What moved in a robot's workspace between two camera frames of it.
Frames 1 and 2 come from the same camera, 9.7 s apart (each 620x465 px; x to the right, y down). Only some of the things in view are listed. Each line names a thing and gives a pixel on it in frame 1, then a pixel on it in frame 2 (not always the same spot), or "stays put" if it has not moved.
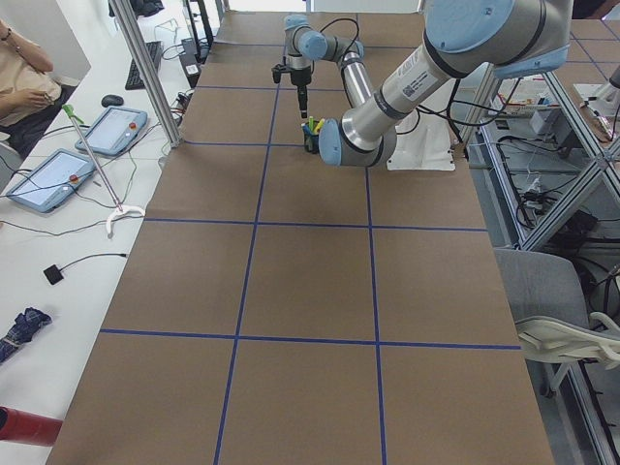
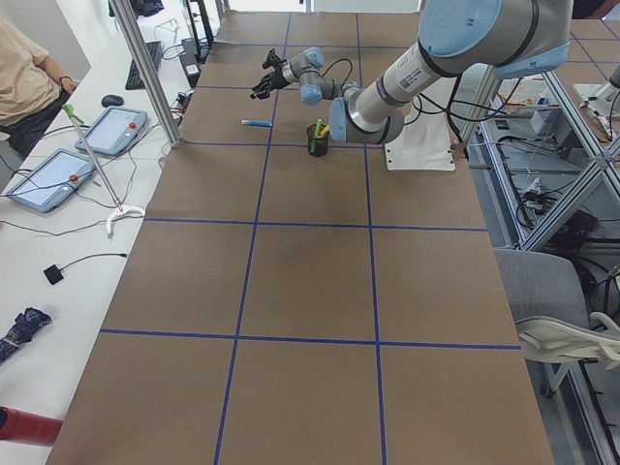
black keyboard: (134, 79) stays put
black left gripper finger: (302, 103) → (263, 89)
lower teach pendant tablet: (51, 181) stays put
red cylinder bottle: (23, 426) stays put
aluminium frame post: (151, 73) stays put
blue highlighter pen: (307, 129) → (257, 122)
